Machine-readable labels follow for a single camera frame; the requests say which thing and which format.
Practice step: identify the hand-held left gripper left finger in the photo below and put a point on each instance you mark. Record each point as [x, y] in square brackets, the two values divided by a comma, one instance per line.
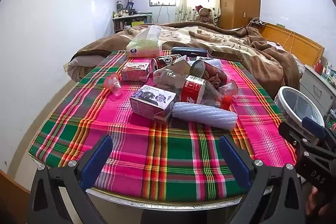
[97, 161]

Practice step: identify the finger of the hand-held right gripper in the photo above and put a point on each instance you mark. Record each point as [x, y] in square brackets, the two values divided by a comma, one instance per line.
[291, 133]
[313, 127]

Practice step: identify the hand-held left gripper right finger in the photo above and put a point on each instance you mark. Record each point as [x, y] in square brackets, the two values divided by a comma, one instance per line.
[233, 158]

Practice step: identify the white trash bin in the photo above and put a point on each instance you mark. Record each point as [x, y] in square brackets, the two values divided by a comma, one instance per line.
[286, 92]

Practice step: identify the ribbed white plastic bottle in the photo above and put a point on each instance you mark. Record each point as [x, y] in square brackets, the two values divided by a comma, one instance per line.
[204, 115]

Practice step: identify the pink plastic cup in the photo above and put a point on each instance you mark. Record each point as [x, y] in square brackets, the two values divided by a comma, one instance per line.
[113, 83]

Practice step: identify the purple milk carton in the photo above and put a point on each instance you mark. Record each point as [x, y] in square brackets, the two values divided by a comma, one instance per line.
[149, 100]

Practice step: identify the red label plastic bottle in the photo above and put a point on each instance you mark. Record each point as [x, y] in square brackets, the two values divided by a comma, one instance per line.
[193, 88]

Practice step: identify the red cartoon face can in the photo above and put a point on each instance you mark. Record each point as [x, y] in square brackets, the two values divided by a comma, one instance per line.
[165, 61]
[212, 74]

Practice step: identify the pink milk carton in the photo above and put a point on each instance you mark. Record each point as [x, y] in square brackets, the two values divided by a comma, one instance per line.
[134, 71]

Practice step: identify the person's right hand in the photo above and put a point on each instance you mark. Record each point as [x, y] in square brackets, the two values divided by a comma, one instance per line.
[320, 203]

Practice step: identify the grey drawer cabinet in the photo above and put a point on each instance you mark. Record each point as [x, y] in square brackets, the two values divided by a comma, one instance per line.
[315, 87]

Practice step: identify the pile of small boxes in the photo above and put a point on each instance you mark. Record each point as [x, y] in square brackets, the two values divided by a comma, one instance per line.
[329, 71]

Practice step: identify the red jar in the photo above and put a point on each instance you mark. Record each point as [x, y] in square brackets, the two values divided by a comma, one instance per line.
[318, 68]

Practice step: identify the plaid table cloth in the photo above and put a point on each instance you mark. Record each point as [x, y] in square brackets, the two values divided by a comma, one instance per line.
[170, 161]

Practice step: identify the wooden bed headboard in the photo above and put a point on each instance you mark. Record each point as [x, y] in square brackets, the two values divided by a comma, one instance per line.
[302, 43]

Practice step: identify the white bed sheet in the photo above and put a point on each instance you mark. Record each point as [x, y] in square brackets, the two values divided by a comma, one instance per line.
[274, 45]

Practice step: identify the wooden board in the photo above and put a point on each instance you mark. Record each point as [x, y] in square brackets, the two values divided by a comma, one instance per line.
[10, 200]

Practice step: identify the black phone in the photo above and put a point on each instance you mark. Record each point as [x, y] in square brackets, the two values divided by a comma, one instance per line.
[225, 56]

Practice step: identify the brown blanket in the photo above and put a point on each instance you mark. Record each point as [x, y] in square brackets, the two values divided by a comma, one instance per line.
[236, 40]

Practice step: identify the dark blue glasses case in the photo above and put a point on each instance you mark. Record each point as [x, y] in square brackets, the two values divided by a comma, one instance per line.
[189, 51]

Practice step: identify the power strip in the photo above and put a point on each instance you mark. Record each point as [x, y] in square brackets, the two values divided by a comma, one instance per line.
[257, 22]

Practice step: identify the tissue pack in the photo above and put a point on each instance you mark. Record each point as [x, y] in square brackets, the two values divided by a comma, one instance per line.
[144, 48]

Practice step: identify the cluttered shelf desk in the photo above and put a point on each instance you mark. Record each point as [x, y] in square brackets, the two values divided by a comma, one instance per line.
[128, 23]

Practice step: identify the brown teddy bear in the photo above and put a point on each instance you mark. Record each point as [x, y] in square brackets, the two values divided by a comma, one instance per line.
[204, 15]

